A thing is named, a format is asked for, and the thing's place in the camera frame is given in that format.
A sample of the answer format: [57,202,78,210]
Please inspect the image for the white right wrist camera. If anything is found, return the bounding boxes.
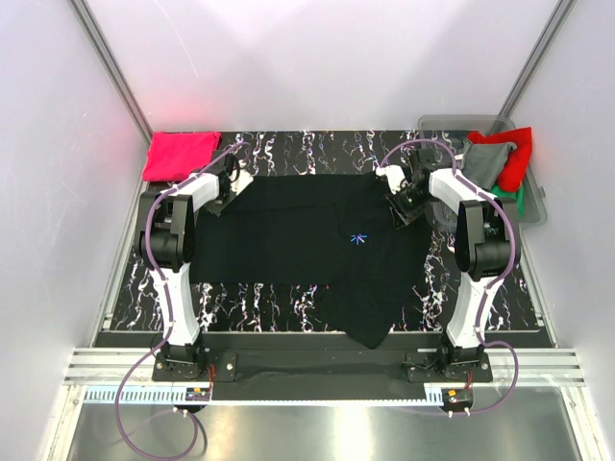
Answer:
[375,165,406,194]

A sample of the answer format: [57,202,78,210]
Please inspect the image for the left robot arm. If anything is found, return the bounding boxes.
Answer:
[134,156,252,380]

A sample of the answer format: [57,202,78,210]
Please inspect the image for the green t-shirt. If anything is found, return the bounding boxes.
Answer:
[489,184,526,217]

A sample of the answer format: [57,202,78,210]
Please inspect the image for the red t-shirt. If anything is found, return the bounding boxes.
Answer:
[468,127,532,193]

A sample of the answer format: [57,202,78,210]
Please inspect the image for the left aluminium corner post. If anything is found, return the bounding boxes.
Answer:
[68,0,153,141]

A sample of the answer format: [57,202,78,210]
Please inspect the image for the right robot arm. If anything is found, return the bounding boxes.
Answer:
[376,159,520,381]

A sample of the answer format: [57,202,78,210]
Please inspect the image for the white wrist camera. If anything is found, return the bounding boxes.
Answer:
[230,166,254,197]
[375,165,406,194]

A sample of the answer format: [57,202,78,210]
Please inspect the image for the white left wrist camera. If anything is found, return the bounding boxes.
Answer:
[230,166,254,197]

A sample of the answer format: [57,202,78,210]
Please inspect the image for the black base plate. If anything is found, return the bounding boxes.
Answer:
[153,333,493,404]

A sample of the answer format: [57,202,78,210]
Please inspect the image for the aluminium frame rail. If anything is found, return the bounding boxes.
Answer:
[64,349,585,387]

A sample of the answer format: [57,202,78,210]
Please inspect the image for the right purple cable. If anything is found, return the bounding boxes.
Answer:
[377,138,521,417]

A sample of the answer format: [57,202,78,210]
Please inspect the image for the clear plastic bin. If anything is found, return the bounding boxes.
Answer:
[417,115,548,229]

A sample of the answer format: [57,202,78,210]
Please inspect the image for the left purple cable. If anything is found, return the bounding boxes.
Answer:
[114,141,252,457]

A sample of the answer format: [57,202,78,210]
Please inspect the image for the black t-shirt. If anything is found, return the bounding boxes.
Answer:
[189,173,431,349]

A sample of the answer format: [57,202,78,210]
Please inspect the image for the aluminium corner post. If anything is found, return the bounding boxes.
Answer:
[498,0,578,118]
[68,0,153,141]

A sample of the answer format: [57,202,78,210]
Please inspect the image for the grey t-shirt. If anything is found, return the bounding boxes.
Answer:
[461,140,517,189]

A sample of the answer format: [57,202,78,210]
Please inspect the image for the right aluminium corner post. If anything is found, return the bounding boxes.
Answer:
[498,0,578,118]

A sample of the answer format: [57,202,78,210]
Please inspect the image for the pink folded t-shirt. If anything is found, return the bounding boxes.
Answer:
[142,132,221,182]

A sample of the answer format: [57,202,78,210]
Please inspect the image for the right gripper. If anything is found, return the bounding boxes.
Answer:
[383,182,433,230]

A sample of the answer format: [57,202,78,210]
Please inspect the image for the purple cable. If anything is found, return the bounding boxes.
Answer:
[114,141,252,457]
[377,138,521,417]

